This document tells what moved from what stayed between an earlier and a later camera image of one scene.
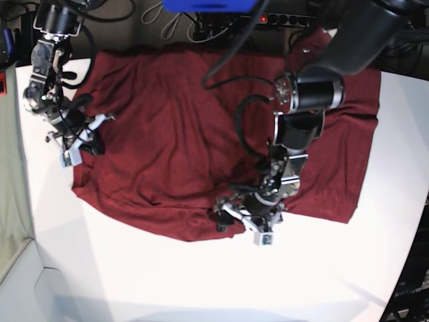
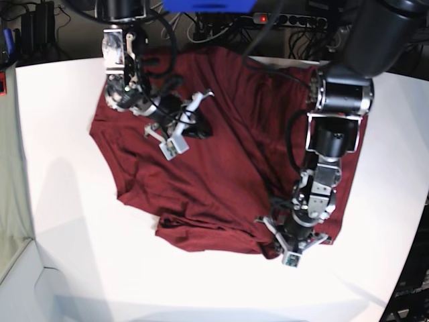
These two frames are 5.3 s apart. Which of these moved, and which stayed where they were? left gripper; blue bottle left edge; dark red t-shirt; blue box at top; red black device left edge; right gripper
Moved: right gripper; left gripper; dark red t-shirt
Stayed: blue box at top; red black device left edge; blue bottle left edge
